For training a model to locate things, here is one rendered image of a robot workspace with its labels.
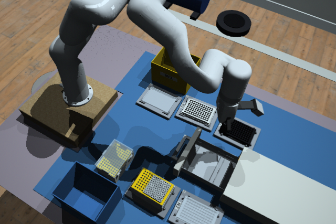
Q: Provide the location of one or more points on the blue open-top bin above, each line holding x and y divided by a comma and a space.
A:
88, 194

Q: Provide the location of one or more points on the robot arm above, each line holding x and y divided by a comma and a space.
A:
76, 30

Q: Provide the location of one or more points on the blue bench mat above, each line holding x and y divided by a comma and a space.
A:
286, 138

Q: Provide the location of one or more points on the yellow open-top bin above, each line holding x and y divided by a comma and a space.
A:
163, 72

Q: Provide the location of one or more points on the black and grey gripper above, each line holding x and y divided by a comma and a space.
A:
226, 113

